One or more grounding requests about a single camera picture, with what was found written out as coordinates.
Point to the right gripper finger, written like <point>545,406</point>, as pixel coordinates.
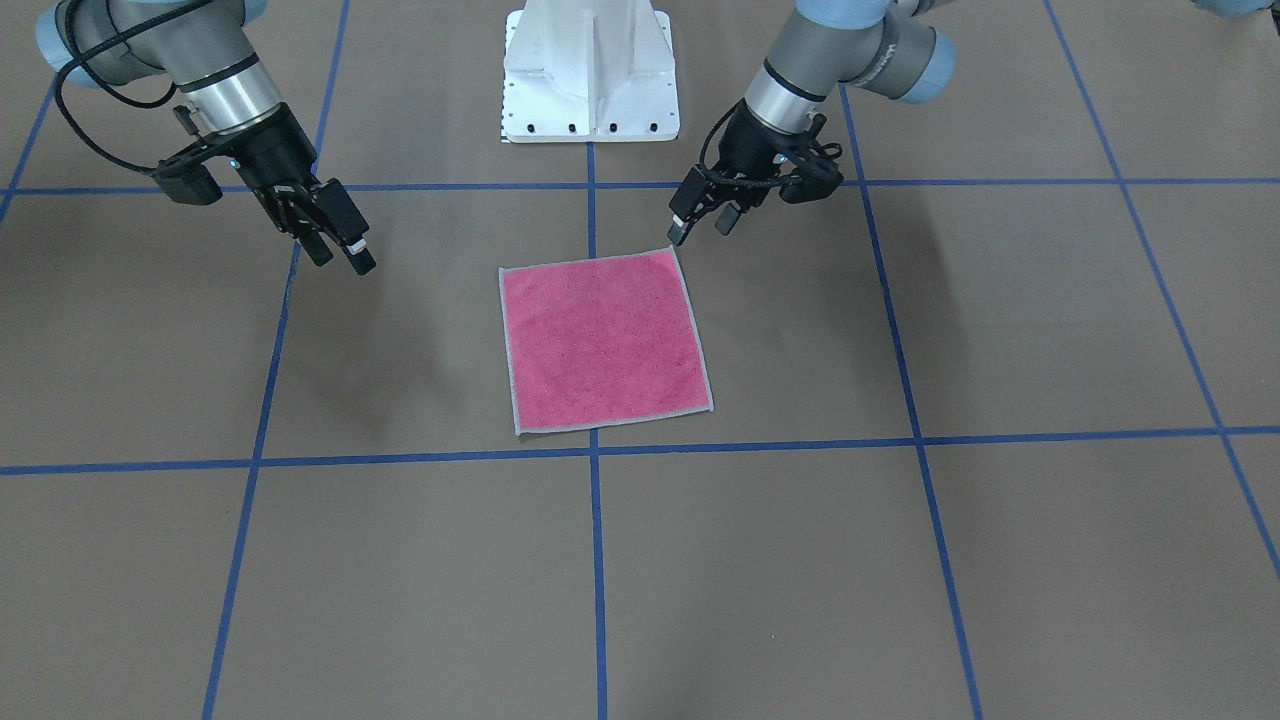
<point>345,224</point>
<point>308,232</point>

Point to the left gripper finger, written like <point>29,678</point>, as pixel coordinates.
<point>697,195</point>
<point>728,217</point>

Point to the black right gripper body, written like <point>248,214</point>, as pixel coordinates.
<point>273,152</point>

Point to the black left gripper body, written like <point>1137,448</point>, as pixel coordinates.
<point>745,145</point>

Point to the pink and grey towel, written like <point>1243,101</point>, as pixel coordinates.
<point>601,342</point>

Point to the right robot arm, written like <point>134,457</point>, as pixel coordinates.
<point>231,107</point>

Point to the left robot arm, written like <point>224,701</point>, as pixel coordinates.
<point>1060,93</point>

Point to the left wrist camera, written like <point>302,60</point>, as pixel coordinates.
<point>815,175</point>

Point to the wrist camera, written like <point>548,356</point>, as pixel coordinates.
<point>815,175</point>
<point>184,178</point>

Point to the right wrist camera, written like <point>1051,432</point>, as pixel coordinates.
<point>184,178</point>

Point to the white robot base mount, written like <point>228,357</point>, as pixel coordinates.
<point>589,72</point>

